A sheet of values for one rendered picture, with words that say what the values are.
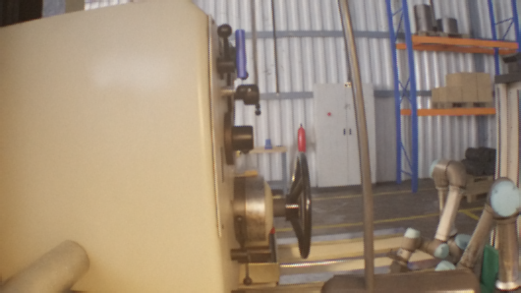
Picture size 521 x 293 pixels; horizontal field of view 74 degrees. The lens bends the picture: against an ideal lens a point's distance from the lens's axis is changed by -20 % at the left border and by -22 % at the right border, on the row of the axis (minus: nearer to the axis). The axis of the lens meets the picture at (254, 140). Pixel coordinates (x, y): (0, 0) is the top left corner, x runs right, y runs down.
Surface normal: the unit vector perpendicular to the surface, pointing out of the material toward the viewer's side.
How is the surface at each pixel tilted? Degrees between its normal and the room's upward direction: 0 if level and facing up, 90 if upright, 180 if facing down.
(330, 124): 90
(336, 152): 90
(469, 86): 90
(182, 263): 90
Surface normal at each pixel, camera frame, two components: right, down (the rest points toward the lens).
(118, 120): -0.02, 0.07
